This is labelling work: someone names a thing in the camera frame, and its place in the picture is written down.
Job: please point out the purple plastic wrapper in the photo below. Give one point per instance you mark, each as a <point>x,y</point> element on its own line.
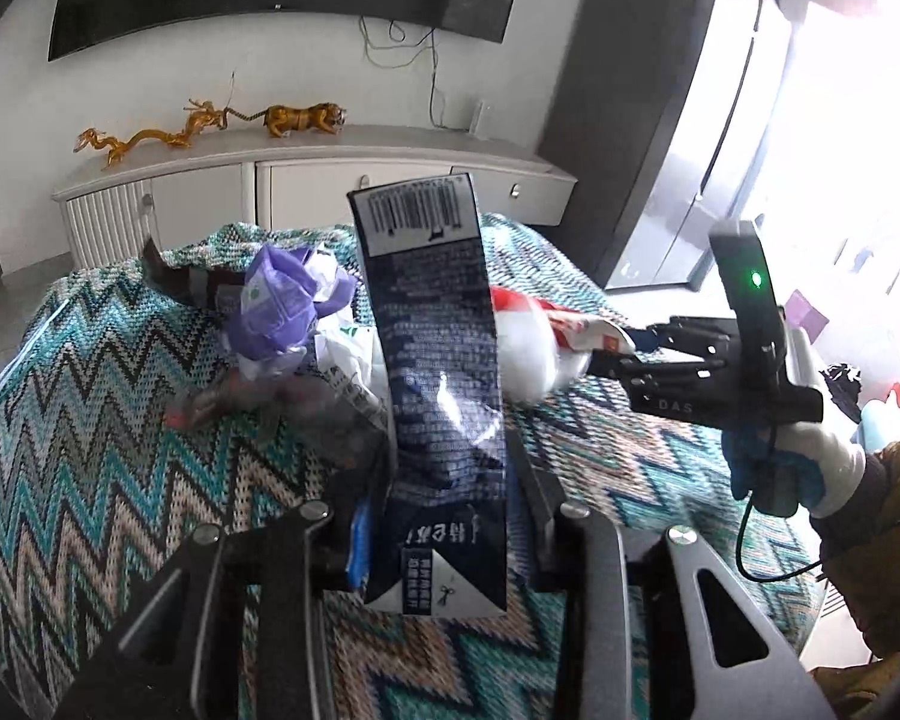
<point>277,300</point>

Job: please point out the clear plastic wrapper red edge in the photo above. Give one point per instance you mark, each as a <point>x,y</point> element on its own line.
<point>270,397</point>

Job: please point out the person's right hand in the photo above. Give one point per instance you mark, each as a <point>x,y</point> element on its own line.
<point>832,465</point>

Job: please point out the zigzag knitted blanket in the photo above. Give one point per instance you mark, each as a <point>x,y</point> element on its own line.
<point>120,427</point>

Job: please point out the golden dragon figurine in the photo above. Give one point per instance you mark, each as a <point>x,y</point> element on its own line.
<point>150,136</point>

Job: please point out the white television cabinet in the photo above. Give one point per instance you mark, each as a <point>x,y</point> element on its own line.
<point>360,187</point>

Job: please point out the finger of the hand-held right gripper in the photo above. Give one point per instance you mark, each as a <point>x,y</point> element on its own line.
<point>660,373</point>
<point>690,334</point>

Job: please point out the black bag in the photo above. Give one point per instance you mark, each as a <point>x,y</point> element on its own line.
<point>841,384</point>

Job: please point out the golden tiger figurine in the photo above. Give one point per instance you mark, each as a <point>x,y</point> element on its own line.
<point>300,118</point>

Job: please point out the dark blue snack packet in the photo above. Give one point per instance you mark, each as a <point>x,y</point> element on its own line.
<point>435,352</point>

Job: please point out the white plastic bag green print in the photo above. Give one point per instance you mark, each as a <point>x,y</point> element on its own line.
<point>352,360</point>

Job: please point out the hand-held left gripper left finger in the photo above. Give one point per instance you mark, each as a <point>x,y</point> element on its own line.
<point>361,540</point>

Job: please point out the dark grey tall cabinet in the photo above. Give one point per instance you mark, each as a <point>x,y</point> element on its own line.
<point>615,90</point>

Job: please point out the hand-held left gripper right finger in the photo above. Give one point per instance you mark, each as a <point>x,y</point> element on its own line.
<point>547,517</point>

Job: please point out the small red object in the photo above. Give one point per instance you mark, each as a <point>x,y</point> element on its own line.
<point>897,393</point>

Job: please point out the purple stool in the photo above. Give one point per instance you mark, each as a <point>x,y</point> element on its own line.
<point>808,315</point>

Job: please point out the crumpled white tissue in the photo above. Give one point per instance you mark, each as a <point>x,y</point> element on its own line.
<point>532,367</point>

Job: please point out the silver refrigerator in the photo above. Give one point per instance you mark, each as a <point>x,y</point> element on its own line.
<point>712,127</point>

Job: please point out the red and white snack packet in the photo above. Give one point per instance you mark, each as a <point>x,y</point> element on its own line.
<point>570,322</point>

